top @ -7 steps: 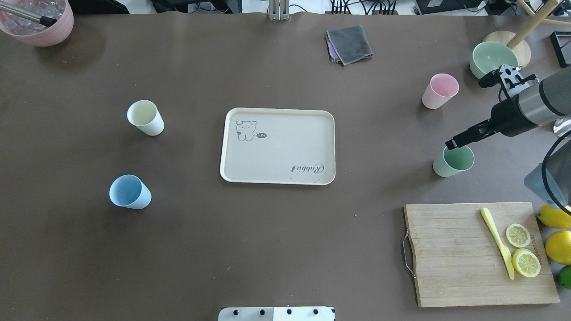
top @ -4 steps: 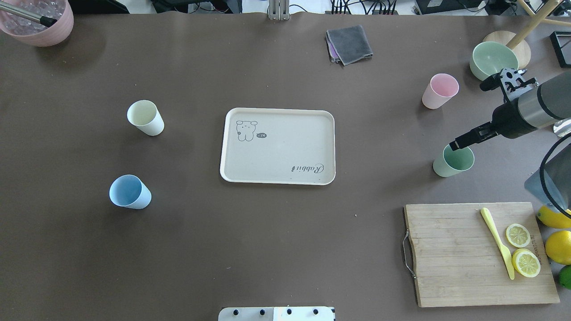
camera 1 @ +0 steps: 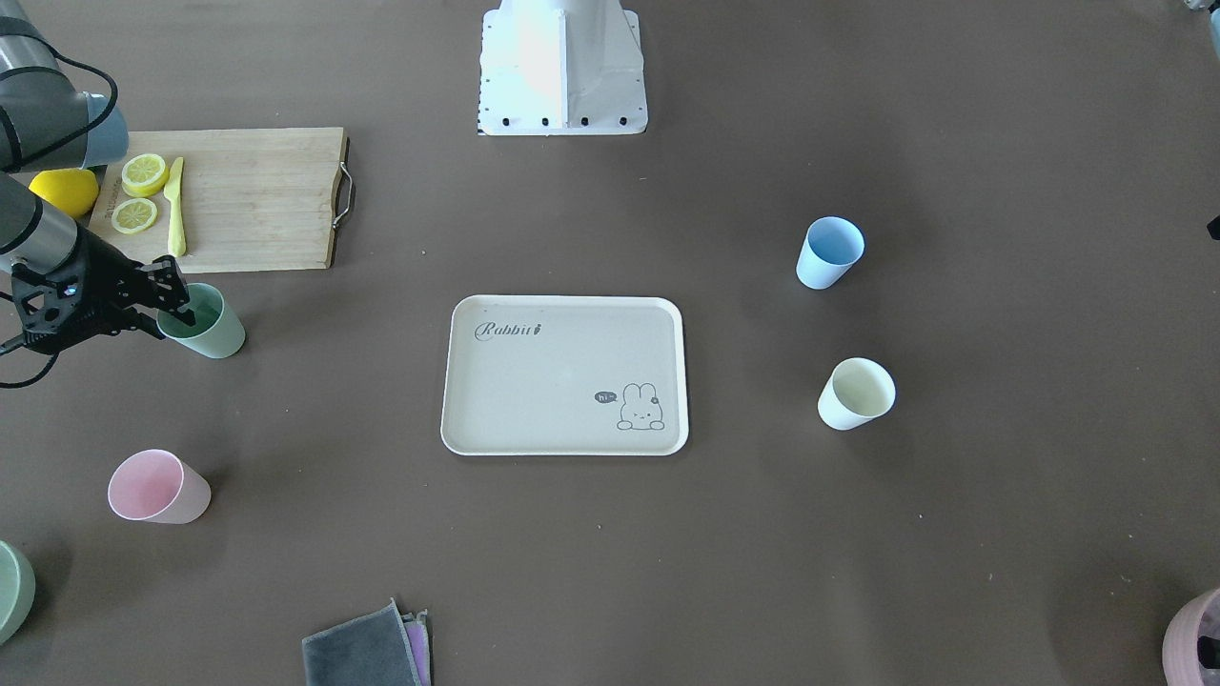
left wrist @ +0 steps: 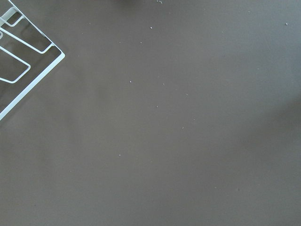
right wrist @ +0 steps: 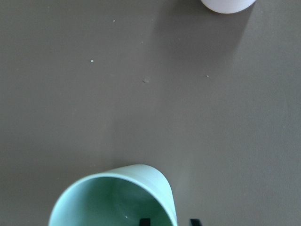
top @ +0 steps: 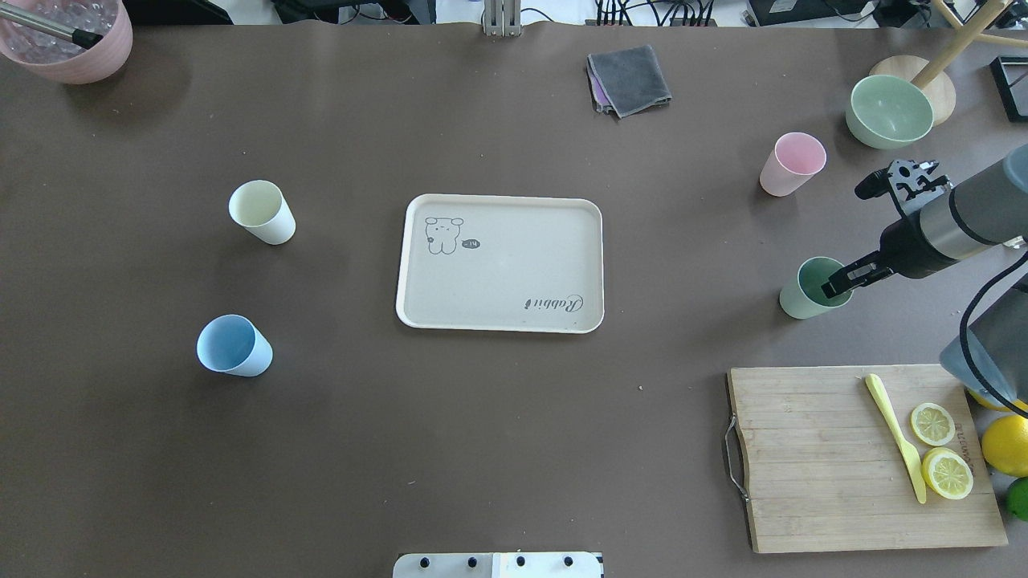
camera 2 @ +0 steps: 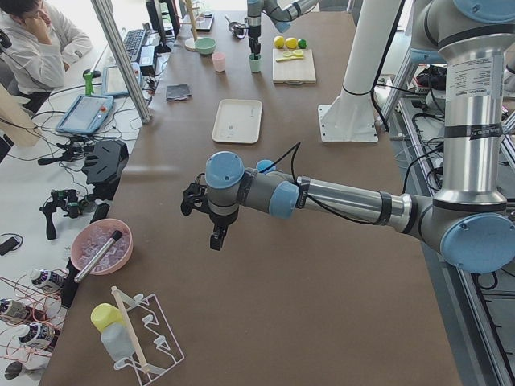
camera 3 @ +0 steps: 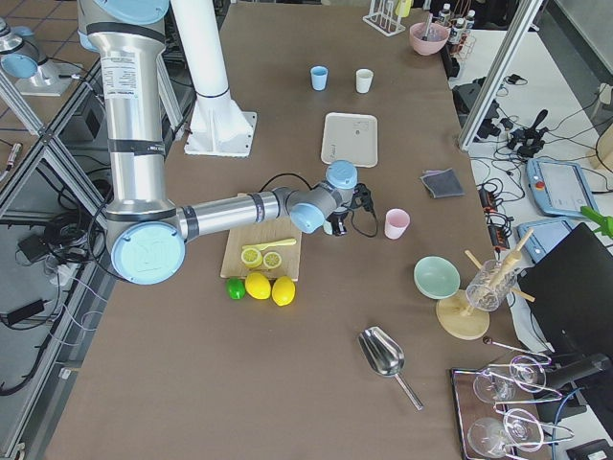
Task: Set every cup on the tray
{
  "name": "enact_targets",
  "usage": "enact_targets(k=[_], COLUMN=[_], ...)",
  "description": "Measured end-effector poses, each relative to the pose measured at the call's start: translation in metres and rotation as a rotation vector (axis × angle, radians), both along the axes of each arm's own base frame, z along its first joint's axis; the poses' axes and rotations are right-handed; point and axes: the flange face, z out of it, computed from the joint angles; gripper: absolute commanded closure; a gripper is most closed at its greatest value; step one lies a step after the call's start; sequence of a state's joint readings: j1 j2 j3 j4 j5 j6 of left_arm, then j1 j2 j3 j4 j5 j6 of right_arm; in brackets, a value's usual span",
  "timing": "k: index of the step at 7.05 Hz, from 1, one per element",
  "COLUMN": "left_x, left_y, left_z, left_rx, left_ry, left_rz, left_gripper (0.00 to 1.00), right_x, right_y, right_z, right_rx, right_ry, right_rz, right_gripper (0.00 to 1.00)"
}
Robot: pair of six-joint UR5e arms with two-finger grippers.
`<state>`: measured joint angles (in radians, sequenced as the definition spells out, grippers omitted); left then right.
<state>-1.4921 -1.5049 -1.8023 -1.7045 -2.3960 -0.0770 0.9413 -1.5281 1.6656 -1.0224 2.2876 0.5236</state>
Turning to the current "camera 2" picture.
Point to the green plastic cup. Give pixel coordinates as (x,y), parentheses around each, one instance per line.
(255,63)

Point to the pink plastic cup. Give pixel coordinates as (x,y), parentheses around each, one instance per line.
(219,61)

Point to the blue plastic cup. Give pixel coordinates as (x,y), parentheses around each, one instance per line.
(265,166)

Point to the cream plastic tray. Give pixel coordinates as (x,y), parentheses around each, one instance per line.
(237,121)

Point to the metal scoop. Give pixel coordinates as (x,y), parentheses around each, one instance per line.
(238,30)

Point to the yellow lemon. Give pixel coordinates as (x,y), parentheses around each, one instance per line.
(291,43)
(279,42)

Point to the yellow plastic knife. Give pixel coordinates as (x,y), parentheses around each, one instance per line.
(288,58)

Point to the wooden cutting board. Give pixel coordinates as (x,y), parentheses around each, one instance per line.
(294,71)

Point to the mint green bowl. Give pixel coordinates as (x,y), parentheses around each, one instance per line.
(205,45)

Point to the wooden mug tree stand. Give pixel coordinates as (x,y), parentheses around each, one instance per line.
(190,43)

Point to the dark grey cloth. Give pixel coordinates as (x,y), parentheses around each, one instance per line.
(177,92)

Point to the metal muddler stick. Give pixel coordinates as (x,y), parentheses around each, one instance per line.
(115,237)

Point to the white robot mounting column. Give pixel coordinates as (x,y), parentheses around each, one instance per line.
(350,117)

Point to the black keyboard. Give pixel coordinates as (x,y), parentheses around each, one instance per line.
(133,42)

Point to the black plastic housing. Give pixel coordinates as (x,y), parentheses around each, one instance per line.
(103,167)

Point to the blue teach pendant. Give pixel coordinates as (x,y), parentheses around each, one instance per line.
(86,115)
(113,83)

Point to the yellow cup on rack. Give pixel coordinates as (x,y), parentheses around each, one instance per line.
(104,315)

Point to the clear cup on rack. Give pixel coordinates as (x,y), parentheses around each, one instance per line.
(116,341)

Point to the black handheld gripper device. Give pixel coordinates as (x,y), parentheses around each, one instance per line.
(68,201)

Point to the seated person grey hoodie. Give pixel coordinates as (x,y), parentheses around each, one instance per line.
(44,45)

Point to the white wire cup rack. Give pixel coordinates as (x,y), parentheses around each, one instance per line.
(156,349)

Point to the aluminium frame post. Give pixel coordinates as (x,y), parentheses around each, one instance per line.
(104,12)

